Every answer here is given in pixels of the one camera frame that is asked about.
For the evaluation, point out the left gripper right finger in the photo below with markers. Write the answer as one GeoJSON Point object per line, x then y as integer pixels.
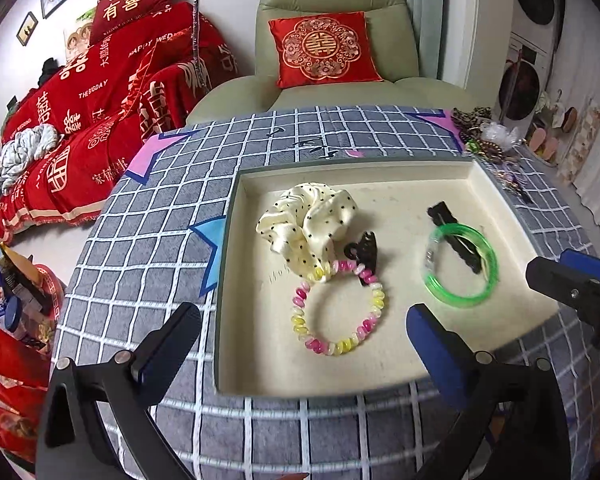
{"type": "Point", "coordinates": [448, 360]}

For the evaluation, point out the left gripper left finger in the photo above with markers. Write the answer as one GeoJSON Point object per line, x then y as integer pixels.
{"type": "Point", "coordinates": [162, 352]}

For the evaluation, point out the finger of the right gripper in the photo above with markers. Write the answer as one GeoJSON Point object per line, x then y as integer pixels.
{"type": "Point", "coordinates": [575, 289]}
{"type": "Point", "coordinates": [581, 262]}

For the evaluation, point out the green translucent bangle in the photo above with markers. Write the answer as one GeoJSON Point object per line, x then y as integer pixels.
{"type": "Point", "coordinates": [460, 267]}

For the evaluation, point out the small black claw clip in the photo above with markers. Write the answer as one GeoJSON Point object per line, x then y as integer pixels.
{"type": "Point", "coordinates": [364, 253]}

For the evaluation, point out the grey shallow tray box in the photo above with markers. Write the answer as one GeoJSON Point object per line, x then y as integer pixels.
{"type": "Point", "coordinates": [256, 350]}

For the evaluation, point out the cream polka dot scrunchie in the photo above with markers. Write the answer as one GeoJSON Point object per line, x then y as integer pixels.
{"type": "Point", "coordinates": [304, 224]}

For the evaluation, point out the pile of spare jewelry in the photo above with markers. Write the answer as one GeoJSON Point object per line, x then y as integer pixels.
{"type": "Point", "coordinates": [490, 141]}

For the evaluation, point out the slipper rack with slippers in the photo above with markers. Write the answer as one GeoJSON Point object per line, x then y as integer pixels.
{"type": "Point", "coordinates": [562, 136]}

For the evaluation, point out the blue star paper marker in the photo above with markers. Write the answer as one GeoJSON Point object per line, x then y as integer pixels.
{"type": "Point", "coordinates": [212, 232]}

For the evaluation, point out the pink star paper marker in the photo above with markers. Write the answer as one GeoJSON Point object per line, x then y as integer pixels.
{"type": "Point", "coordinates": [141, 165]}

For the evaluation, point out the grey white knotted cloth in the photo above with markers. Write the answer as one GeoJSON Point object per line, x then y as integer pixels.
{"type": "Point", "coordinates": [27, 146]}

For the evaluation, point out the red printed bedspread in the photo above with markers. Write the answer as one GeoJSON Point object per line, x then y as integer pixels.
{"type": "Point", "coordinates": [141, 80]}

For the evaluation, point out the white washing machine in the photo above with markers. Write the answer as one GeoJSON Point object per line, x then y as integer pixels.
{"type": "Point", "coordinates": [527, 66]}

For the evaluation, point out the green leather armchair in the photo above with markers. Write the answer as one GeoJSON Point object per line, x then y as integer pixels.
{"type": "Point", "coordinates": [394, 50]}

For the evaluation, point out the red embroidered cushion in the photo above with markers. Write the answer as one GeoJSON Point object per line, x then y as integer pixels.
{"type": "Point", "coordinates": [330, 48]}

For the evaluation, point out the red bed pillow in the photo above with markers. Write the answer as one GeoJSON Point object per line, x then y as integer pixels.
{"type": "Point", "coordinates": [111, 15]}

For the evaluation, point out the small framed wall picture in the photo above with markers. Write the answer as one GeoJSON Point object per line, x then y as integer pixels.
{"type": "Point", "coordinates": [27, 28]}

